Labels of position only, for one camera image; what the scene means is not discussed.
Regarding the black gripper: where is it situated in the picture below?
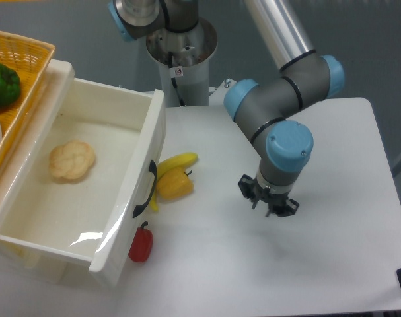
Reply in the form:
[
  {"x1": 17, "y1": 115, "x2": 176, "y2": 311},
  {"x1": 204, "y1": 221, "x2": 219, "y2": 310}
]
[{"x1": 238, "y1": 174, "x2": 299, "y2": 217}]

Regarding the white top drawer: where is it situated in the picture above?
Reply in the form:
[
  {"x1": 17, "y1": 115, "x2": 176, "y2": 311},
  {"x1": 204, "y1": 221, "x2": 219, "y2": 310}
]
[{"x1": 0, "y1": 77, "x2": 167, "y2": 273}]

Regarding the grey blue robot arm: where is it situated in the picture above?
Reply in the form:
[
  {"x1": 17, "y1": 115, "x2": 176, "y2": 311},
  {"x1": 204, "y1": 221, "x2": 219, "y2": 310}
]
[{"x1": 108, "y1": 1, "x2": 345, "y2": 217}]

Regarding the white drawer cabinet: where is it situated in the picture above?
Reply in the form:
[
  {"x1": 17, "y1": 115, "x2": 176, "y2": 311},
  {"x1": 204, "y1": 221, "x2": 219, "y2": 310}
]
[{"x1": 0, "y1": 59, "x2": 167, "y2": 288}]

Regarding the yellow bell pepper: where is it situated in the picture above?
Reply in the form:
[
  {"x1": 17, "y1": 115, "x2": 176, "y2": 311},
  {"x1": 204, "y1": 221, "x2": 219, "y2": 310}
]
[{"x1": 156, "y1": 167, "x2": 194, "y2": 200}]

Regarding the yellow banana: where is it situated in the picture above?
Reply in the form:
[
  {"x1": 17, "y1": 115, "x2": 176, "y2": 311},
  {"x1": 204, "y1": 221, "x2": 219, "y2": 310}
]
[{"x1": 149, "y1": 152, "x2": 198, "y2": 211}]

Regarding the red bell pepper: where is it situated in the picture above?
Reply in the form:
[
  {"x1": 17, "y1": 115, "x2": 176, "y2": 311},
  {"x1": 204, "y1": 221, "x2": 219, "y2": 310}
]
[{"x1": 128, "y1": 221, "x2": 153, "y2": 263}]

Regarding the round bread bun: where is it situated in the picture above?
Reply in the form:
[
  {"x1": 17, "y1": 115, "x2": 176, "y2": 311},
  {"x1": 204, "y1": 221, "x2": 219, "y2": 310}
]
[{"x1": 48, "y1": 140, "x2": 96, "y2": 181}]

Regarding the yellow woven basket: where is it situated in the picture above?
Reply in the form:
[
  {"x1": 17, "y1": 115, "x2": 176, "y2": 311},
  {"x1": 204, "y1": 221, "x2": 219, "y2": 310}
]
[{"x1": 0, "y1": 31, "x2": 55, "y2": 169}]

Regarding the green bell pepper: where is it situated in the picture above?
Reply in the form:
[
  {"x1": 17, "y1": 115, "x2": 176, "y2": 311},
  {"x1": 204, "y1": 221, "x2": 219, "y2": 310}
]
[{"x1": 0, "y1": 63, "x2": 21, "y2": 108}]

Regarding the black top drawer handle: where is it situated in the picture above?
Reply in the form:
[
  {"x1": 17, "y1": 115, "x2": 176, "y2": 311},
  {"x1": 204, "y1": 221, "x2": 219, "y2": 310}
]
[{"x1": 132, "y1": 160, "x2": 158, "y2": 219}]

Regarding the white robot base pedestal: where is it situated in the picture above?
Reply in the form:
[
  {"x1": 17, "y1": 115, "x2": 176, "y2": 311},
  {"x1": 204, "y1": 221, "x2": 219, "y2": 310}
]
[{"x1": 146, "y1": 17, "x2": 218, "y2": 107}]

